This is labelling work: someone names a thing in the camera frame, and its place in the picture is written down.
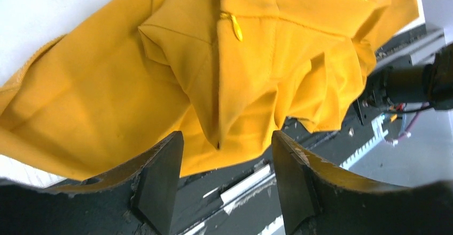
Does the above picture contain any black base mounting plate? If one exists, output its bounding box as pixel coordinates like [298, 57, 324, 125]
[49, 25, 447, 235]

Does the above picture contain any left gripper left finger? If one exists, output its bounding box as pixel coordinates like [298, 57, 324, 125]
[1, 131, 184, 234]

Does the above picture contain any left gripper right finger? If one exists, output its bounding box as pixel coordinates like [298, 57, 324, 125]
[271, 131, 452, 234]

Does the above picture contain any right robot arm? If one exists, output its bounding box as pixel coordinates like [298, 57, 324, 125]
[352, 45, 452, 126]

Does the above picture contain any yellow garment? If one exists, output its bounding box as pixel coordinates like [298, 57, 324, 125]
[1, 0, 419, 181]

